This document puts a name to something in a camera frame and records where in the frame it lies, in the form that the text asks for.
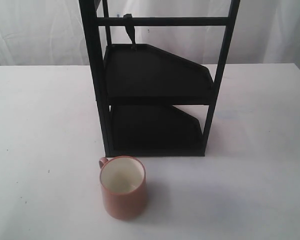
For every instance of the terracotta ceramic mug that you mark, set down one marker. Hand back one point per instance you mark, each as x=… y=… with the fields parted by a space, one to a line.
x=123 y=187

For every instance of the black metal shelf rack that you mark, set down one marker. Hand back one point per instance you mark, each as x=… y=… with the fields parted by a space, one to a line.
x=151 y=102

